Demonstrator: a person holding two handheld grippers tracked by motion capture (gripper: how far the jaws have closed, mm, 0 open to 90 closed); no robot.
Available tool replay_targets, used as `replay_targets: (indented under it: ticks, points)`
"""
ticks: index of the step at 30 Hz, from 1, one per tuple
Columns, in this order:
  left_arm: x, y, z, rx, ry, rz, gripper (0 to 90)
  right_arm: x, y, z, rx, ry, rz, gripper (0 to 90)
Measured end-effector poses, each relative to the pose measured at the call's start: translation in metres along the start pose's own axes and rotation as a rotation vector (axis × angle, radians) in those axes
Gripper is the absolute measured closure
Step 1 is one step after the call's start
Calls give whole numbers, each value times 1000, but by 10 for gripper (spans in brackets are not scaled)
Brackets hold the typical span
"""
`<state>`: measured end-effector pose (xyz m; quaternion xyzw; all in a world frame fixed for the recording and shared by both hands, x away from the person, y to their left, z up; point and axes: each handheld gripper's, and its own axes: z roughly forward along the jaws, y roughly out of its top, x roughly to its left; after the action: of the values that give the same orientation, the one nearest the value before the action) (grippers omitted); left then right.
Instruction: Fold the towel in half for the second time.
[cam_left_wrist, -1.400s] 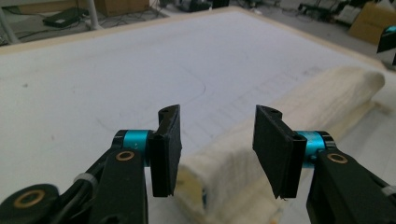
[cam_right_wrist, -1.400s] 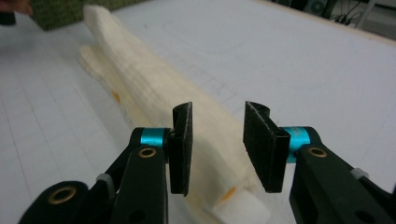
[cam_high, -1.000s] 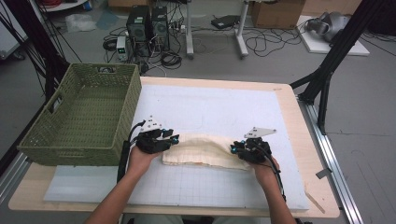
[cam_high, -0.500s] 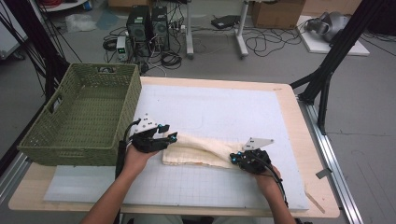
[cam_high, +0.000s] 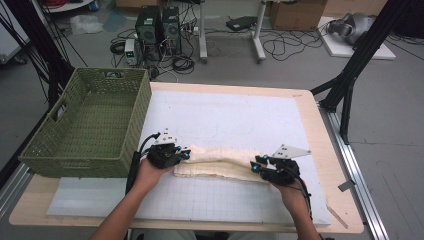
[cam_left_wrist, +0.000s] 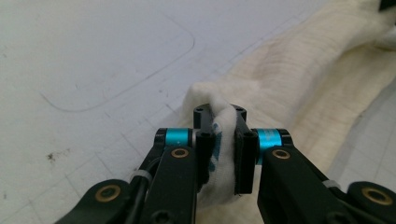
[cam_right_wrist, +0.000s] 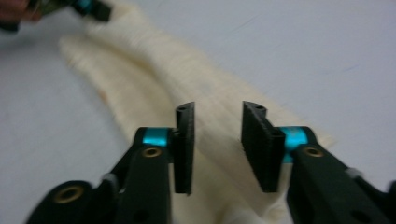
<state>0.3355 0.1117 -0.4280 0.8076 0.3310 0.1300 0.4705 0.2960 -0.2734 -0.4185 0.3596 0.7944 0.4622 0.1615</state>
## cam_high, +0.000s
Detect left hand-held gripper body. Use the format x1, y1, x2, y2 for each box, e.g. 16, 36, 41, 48
146, 127, 184, 170

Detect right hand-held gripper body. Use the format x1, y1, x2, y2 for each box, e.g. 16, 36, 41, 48
262, 143, 312, 187

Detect cream paw-print cloth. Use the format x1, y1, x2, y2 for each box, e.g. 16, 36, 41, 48
173, 143, 273, 184

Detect green woven basket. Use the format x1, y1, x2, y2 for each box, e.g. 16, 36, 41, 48
18, 67, 153, 179

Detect person's left hand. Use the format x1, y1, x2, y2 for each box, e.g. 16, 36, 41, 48
135, 158, 174, 193

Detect person's right hand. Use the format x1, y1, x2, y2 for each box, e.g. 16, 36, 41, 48
271, 180, 311, 215

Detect white grid mat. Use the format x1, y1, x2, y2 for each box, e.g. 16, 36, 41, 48
46, 89, 333, 226

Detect grey tape piece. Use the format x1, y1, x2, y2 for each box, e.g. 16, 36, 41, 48
337, 179, 357, 193

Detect thin wooden strip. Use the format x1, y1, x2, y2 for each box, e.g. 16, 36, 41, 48
326, 204, 349, 230

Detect small grey power supply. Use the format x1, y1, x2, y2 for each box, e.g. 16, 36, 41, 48
124, 38, 138, 67

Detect white desk leg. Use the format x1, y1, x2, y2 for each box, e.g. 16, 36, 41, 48
251, 0, 268, 64
198, 0, 210, 64

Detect black computer tower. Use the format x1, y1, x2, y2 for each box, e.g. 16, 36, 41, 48
162, 6, 183, 56
134, 5, 164, 62

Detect white floor board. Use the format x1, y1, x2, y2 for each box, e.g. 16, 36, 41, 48
318, 16, 397, 61

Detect flat black device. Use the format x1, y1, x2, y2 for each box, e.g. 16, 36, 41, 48
225, 15, 258, 32

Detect black metal stand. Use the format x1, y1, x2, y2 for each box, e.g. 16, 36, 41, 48
0, 0, 77, 111
309, 0, 414, 146

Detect brown cardboard box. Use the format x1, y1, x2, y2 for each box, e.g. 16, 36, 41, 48
269, 0, 328, 32

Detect clear plastic bag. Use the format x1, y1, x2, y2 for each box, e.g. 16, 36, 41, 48
69, 14, 105, 36

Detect white cabinet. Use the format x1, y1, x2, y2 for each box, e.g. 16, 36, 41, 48
0, 6, 32, 65

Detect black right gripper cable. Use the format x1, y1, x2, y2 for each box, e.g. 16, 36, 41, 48
292, 168, 315, 222

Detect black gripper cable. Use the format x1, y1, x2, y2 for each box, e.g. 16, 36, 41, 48
292, 168, 315, 222
125, 132, 162, 196

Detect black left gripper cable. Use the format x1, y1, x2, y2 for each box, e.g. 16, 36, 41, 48
125, 132, 162, 196

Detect aluminium floor rail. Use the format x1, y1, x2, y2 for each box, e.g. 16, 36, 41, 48
0, 163, 34, 219
319, 105, 390, 240

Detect coiled black cable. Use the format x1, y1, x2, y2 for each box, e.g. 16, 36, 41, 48
109, 39, 126, 56
171, 54, 196, 75

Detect loose black floor cables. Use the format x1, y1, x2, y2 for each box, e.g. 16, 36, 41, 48
259, 29, 325, 63

